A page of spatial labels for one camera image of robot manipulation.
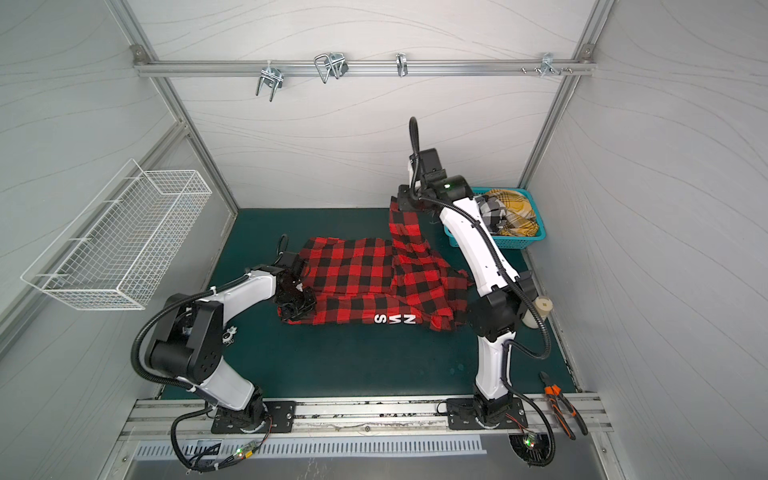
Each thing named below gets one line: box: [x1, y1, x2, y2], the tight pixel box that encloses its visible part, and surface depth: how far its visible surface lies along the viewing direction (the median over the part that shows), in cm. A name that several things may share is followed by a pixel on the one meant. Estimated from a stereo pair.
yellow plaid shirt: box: [485, 189, 539, 237], surface depth 107 cm
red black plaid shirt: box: [278, 197, 473, 330], surface depth 95 cm
